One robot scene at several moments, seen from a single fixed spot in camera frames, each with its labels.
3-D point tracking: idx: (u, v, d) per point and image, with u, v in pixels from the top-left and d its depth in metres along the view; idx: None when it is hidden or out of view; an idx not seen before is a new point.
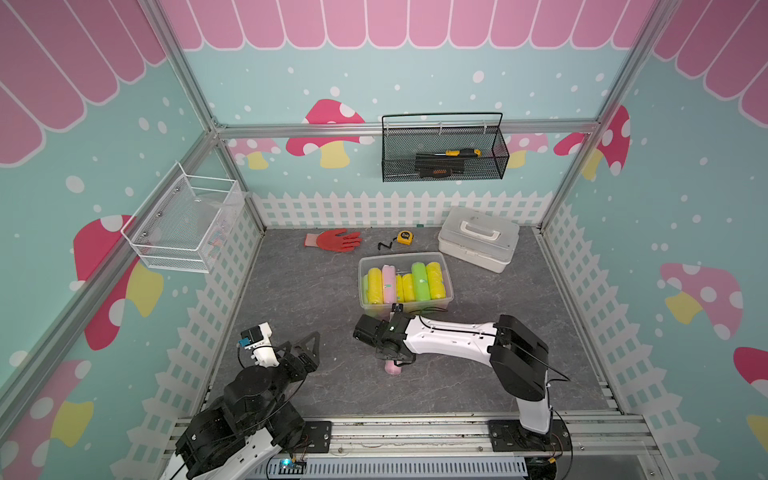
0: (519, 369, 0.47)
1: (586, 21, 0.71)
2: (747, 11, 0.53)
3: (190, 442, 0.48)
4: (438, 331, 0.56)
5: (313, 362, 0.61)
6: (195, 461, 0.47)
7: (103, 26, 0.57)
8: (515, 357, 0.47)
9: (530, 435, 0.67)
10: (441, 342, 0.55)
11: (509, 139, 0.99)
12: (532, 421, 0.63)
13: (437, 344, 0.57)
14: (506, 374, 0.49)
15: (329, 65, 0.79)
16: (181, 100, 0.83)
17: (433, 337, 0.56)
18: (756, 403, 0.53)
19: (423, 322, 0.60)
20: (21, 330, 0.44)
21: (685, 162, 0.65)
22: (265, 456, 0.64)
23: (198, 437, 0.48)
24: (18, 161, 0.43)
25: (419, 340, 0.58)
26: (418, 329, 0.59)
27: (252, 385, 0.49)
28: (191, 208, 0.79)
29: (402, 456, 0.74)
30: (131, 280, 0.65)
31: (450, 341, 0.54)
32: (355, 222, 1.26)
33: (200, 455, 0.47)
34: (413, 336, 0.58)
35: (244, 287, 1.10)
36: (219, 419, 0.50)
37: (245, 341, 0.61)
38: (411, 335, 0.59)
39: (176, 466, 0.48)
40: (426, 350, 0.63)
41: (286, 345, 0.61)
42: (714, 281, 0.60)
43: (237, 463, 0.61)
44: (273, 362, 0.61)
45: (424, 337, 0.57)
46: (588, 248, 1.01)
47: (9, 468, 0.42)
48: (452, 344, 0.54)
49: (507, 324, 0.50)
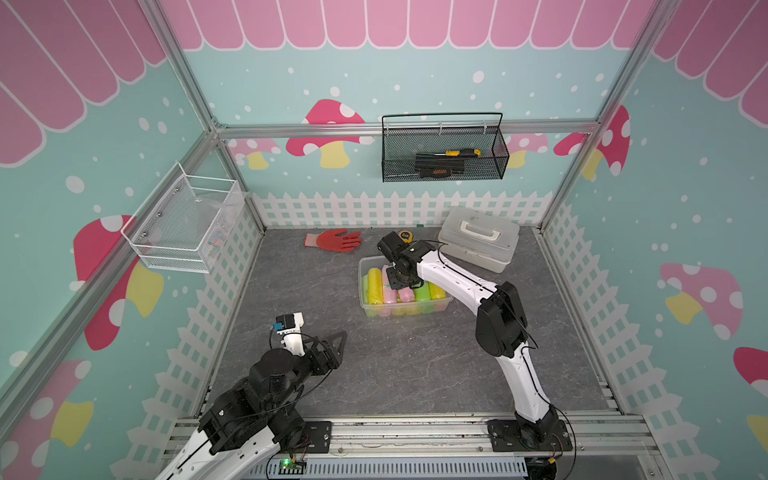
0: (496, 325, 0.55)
1: (587, 21, 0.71)
2: (747, 12, 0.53)
3: (216, 418, 0.50)
4: (449, 268, 0.64)
5: (335, 359, 0.62)
6: (220, 437, 0.48)
7: (102, 25, 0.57)
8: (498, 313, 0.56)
9: (525, 427, 0.68)
10: (447, 279, 0.64)
11: (509, 139, 0.99)
12: (521, 405, 0.67)
13: (442, 279, 0.65)
14: (485, 324, 0.57)
15: (330, 64, 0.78)
16: (181, 100, 0.83)
17: (442, 271, 0.64)
18: (757, 403, 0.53)
19: (439, 256, 0.67)
20: (22, 330, 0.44)
21: (685, 162, 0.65)
22: (270, 453, 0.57)
23: (224, 414, 0.50)
24: (18, 161, 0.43)
25: (429, 269, 0.66)
26: (433, 260, 0.67)
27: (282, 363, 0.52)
28: (191, 208, 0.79)
29: (402, 456, 0.74)
30: (131, 280, 0.65)
31: (454, 280, 0.62)
32: (355, 222, 1.26)
33: (225, 432, 0.48)
34: (425, 263, 0.67)
35: (244, 287, 1.10)
36: (243, 400, 0.52)
37: (279, 325, 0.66)
38: (424, 261, 0.67)
39: (195, 444, 0.48)
40: (428, 277, 0.69)
41: (312, 338, 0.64)
42: (714, 281, 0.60)
43: (237, 460, 0.60)
44: (299, 350, 0.63)
45: (434, 269, 0.65)
46: (588, 248, 1.01)
47: (9, 468, 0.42)
48: (455, 284, 0.62)
49: (509, 290, 0.57)
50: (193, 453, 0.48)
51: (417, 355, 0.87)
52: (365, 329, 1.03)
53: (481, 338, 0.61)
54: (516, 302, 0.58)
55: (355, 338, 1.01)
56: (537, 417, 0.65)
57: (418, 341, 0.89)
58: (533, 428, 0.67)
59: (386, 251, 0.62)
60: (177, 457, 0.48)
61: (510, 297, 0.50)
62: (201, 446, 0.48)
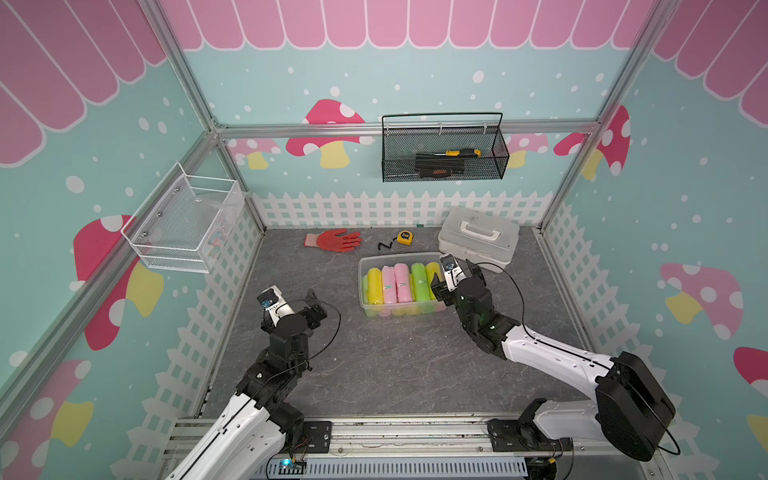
0: (630, 415, 0.42)
1: (587, 21, 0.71)
2: (747, 12, 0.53)
3: (253, 383, 0.54)
4: (541, 344, 0.55)
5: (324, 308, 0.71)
6: (261, 398, 0.52)
7: (102, 25, 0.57)
8: (626, 396, 0.43)
9: (525, 425, 0.68)
10: (544, 356, 0.53)
11: (509, 139, 0.99)
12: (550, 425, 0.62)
13: (538, 357, 0.55)
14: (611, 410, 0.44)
15: (330, 64, 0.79)
16: (181, 100, 0.83)
17: (535, 348, 0.55)
18: (758, 403, 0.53)
19: (525, 331, 0.59)
20: (22, 330, 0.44)
21: (686, 161, 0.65)
22: (277, 446, 0.64)
23: (257, 381, 0.54)
24: (18, 161, 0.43)
25: (520, 347, 0.57)
26: (520, 336, 0.58)
27: (294, 323, 0.57)
28: (190, 208, 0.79)
29: (402, 456, 0.74)
30: (131, 280, 0.65)
31: (553, 357, 0.52)
32: (355, 222, 1.26)
33: (264, 393, 0.53)
34: (514, 341, 0.58)
35: (244, 287, 1.10)
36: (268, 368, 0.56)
37: (266, 301, 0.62)
38: (511, 338, 0.59)
39: (237, 406, 0.51)
40: (517, 358, 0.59)
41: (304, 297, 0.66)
42: (714, 281, 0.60)
43: (248, 453, 0.58)
44: None
45: (525, 346, 0.56)
46: (588, 248, 1.01)
47: (10, 468, 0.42)
48: (556, 361, 0.51)
49: (629, 364, 0.45)
50: (234, 415, 0.50)
51: (417, 355, 0.87)
52: (365, 329, 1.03)
53: (611, 433, 0.46)
54: (645, 381, 0.44)
55: (355, 338, 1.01)
56: (558, 437, 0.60)
57: (418, 341, 0.89)
58: (534, 427, 0.67)
59: (471, 325, 0.68)
60: (218, 420, 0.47)
61: (635, 372, 0.47)
62: (244, 406, 0.51)
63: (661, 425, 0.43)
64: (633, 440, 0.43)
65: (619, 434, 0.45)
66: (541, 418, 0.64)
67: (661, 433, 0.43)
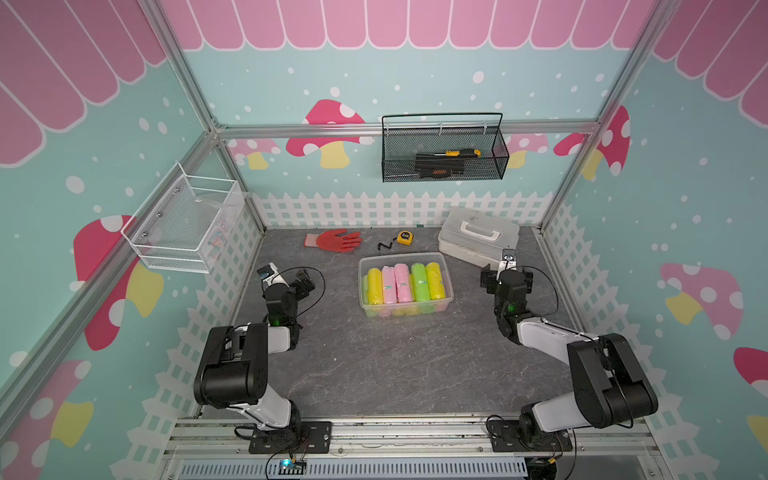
0: (590, 371, 0.46)
1: (587, 21, 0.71)
2: (747, 11, 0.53)
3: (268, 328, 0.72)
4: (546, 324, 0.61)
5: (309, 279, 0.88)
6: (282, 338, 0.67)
7: (102, 25, 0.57)
8: (593, 357, 0.47)
9: (524, 416, 0.69)
10: (543, 332, 0.60)
11: (509, 139, 0.99)
12: (545, 415, 0.64)
13: (539, 335, 0.62)
14: (578, 369, 0.48)
15: (330, 65, 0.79)
16: (181, 100, 0.83)
17: (539, 326, 0.62)
18: (758, 404, 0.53)
19: (540, 318, 0.66)
20: (22, 330, 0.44)
21: (686, 161, 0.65)
22: (286, 409, 0.65)
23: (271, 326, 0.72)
24: (18, 161, 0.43)
25: (526, 325, 0.65)
26: (534, 319, 0.66)
27: (279, 287, 0.74)
28: (190, 208, 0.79)
29: (402, 456, 0.74)
30: (131, 280, 0.65)
31: (549, 331, 0.58)
32: (355, 222, 1.26)
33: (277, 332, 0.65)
34: (526, 322, 0.66)
35: (244, 287, 1.10)
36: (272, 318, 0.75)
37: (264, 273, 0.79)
38: (526, 320, 0.66)
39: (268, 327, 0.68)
40: (525, 339, 0.66)
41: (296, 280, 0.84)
42: (714, 281, 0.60)
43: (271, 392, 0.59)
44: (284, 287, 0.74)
45: (532, 325, 0.64)
46: (588, 248, 1.01)
47: (9, 469, 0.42)
48: (550, 334, 0.58)
49: (611, 339, 0.49)
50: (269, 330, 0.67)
51: (417, 355, 0.87)
52: (365, 329, 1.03)
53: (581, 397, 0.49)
54: (625, 359, 0.47)
55: (355, 338, 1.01)
56: (551, 430, 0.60)
57: (418, 341, 0.89)
58: (533, 419, 0.68)
59: (500, 310, 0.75)
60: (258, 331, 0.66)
61: (616, 348, 0.50)
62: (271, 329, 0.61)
63: (632, 401, 0.45)
64: (594, 402, 0.46)
65: (586, 398, 0.48)
66: (540, 409, 0.65)
67: (631, 409, 0.44)
